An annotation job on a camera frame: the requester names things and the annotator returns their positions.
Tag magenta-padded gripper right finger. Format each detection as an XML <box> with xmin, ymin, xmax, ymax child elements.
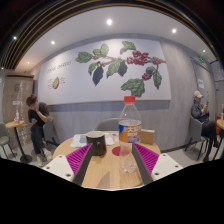
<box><xmin>131</xmin><ymin>143</ymin><xmax>184</xmax><ymax>186</ymax></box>

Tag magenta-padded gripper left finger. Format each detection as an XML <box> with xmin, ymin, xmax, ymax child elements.
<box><xmin>41</xmin><ymin>143</ymin><xmax>95</xmax><ymax>187</ymax></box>

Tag clear red-capped water bottle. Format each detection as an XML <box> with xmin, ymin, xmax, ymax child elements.
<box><xmin>118</xmin><ymin>95</ymin><xmax>143</xmax><ymax>174</ymax></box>

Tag tan cardboard box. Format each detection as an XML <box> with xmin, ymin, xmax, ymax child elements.
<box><xmin>139</xmin><ymin>129</ymin><xmax>156</xmax><ymax>146</ymax></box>

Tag grey padded chair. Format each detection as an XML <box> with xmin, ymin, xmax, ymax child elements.
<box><xmin>41</xmin><ymin>116</ymin><xmax>61</xmax><ymax>158</ymax></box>
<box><xmin>0</xmin><ymin>122</ymin><xmax>16</xmax><ymax>159</ymax></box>
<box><xmin>184</xmin><ymin>115</ymin><xmax>209</xmax><ymax>161</ymax></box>
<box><xmin>93</xmin><ymin>117</ymin><xmax>120</xmax><ymax>132</ymax></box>

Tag person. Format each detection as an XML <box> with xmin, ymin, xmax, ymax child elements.
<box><xmin>190</xmin><ymin>90</ymin><xmax>219</xmax><ymax>163</ymax></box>
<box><xmin>25</xmin><ymin>94</ymin><xmax>53</xmax><ymax>167</ymax></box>

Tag flat round red coaster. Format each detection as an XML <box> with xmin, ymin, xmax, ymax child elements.
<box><xmin>111</xmin><ymin>145</ymin><xmax>133</xmax><ymax>158</ymax></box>

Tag small round wooden side table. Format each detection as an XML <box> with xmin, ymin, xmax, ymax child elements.
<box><xmin>5</xmin><ymin>120</ymin><xmax>33</xmax><ymax>164</ymax></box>

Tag small clear bottle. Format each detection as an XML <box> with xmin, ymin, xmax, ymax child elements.
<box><xmin>14</xmin><ymin>109</ymin><xmax>21</xmax><ymax>124</ymax></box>

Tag round ceiling lights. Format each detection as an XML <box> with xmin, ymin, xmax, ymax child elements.
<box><xmin>11</xmin><ymin>18</ymin><xmax>178</xmax><ymax>46</ymax></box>

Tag coffee branch wall mural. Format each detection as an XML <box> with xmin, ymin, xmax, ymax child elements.
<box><xmin>37</xmin><ymin>38</ymin><xmax>172</xmax><ymax>106</ymax></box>

